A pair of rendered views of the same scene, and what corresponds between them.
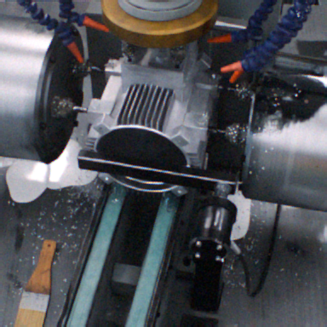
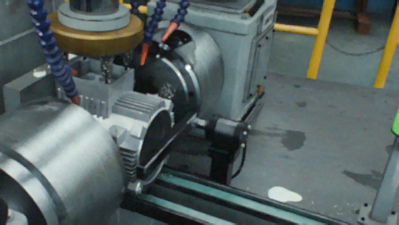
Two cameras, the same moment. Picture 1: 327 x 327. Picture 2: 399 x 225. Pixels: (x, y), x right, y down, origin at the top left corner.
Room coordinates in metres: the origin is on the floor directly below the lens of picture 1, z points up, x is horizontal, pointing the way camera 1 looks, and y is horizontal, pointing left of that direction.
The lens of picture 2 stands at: (0.54, 0.92, 1.55)
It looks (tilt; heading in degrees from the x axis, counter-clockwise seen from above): 31 degrees down; 282
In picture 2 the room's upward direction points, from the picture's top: 4 degrees clockwise
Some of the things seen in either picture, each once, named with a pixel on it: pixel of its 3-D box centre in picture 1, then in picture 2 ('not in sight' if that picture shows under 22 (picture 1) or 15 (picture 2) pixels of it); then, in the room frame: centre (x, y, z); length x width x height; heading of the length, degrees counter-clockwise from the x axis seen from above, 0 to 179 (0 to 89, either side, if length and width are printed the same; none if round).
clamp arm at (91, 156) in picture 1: (155, 172); (169, 142); (0.70, 0.03, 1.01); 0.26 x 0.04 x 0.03; 78
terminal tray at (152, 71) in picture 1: (160, 60); (95, 87); (0.86, 0.02, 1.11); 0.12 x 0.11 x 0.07; 168
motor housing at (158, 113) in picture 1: (155, 117); (112, 134); (0.83, 0.03, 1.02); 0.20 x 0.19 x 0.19; 168
